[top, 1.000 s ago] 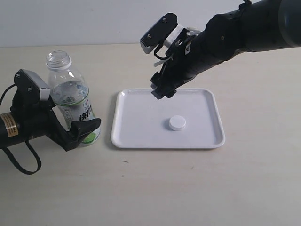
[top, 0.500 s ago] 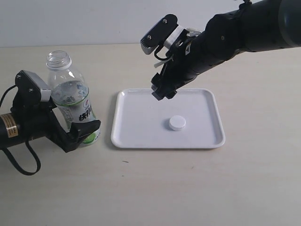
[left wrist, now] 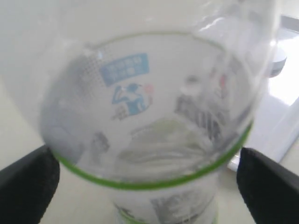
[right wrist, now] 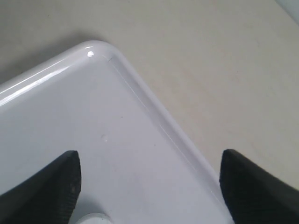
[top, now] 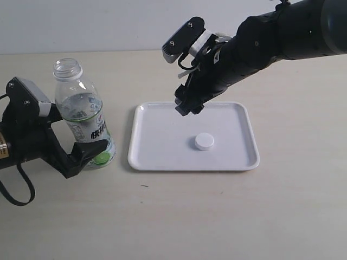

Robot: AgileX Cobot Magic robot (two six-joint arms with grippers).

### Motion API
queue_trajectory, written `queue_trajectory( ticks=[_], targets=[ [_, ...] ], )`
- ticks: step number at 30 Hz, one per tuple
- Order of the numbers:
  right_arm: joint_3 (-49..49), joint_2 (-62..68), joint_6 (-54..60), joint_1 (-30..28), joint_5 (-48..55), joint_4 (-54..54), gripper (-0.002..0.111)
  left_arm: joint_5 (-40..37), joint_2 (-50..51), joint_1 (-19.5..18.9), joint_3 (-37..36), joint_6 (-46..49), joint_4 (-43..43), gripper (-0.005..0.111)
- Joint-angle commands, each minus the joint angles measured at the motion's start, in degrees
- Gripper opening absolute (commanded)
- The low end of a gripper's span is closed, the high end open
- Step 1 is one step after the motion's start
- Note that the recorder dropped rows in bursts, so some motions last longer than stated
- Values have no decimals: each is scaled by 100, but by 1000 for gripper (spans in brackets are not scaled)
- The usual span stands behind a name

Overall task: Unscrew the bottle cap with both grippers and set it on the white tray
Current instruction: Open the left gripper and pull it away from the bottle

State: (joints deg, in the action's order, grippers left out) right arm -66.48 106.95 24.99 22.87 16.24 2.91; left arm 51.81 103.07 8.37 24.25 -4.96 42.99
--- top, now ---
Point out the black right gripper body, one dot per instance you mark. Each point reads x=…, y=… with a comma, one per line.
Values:
x=229, y=59

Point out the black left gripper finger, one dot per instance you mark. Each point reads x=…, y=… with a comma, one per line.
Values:
x=54, y=114
x=84, y=153

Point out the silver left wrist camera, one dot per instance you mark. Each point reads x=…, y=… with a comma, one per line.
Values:
x=28, y=99

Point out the clear plastic drink bottle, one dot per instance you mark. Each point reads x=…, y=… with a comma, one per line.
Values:
x=80, y=105

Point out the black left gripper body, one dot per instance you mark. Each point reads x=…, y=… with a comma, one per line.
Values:
x=25, y=139

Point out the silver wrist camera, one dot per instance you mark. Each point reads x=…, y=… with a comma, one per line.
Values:
x=190, y=38
x=28, y=99

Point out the white rectangular plastic tray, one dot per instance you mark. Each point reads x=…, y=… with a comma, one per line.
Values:
x=163, y=140

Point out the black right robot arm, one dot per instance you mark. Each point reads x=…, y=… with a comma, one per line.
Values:
x=293, y=31

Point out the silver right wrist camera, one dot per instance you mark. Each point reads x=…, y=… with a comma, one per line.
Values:
x=190, y=38

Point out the white bottle cap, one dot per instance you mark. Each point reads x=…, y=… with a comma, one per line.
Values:
x=204, y=141

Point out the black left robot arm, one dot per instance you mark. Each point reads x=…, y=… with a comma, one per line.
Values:
x=27, y=134

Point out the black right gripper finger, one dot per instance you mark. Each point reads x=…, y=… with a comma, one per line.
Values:
x=181, y=107
x=197, y=109

